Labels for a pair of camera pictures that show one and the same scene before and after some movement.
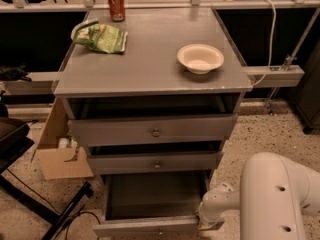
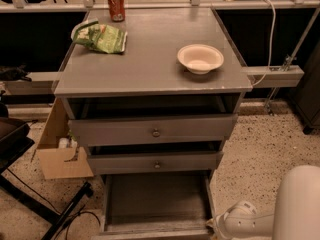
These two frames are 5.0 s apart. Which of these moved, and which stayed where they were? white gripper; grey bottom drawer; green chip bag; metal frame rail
Moved: white gripper
Stayed: green chip bag; grey bottom drawer; metal frame rail
